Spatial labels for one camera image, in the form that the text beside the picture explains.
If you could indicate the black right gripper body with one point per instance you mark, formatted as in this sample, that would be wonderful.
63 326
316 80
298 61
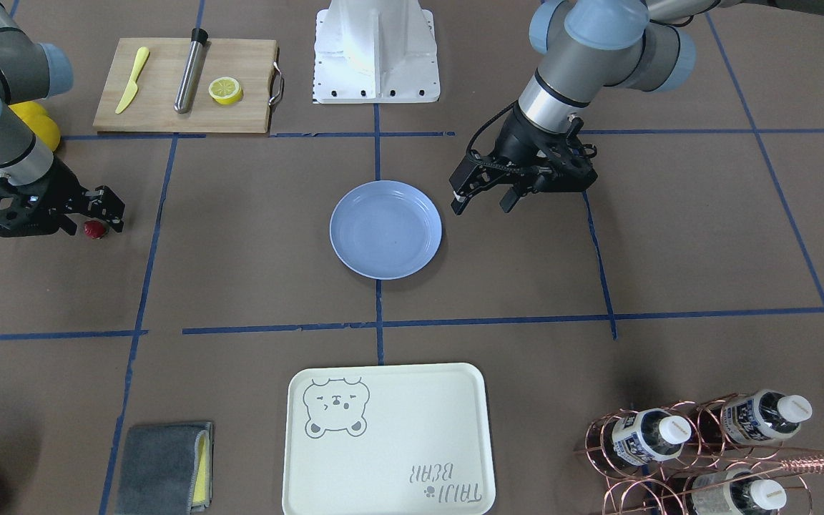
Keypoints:
63 184

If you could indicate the half lemon slice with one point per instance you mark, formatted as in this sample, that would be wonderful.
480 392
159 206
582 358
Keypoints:
225 90

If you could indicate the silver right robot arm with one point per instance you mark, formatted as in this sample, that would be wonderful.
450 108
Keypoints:
28 71

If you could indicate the cream bear tray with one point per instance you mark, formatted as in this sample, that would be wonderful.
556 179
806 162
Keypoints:
404 439

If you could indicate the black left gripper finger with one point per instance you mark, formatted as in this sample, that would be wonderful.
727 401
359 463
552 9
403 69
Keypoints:
462 195
513 195

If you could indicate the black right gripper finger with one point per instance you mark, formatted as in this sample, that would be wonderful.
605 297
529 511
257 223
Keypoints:
113 217
68 225

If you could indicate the copper wire bottle rack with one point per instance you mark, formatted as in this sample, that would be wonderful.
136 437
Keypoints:
661 487

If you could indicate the steel rod black tip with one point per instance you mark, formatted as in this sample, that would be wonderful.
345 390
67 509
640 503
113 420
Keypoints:
191 74

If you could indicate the water bottle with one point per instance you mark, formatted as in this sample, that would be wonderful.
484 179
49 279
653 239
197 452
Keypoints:
652 435
735 491
765 416

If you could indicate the blue ceramic plate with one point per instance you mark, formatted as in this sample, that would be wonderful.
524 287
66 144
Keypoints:
385 230

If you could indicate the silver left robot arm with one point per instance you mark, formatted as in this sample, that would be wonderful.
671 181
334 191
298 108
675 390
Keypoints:
585 46

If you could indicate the red strawberry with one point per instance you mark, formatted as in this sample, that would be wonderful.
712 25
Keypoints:
95 229

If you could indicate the yellow plastic knife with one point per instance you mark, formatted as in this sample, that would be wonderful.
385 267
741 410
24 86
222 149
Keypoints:
131 88

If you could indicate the grey folded cloth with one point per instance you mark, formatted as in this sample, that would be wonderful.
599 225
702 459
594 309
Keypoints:
167 469

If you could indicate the water bottle front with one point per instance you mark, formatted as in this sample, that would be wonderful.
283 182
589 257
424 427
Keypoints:
735 491

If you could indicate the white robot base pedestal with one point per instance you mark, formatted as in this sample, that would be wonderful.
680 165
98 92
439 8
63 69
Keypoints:
375 52

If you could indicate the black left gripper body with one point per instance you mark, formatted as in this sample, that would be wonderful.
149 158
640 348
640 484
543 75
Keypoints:
517 141

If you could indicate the yellow lemon round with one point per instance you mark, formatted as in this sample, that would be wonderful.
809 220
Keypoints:
35 116

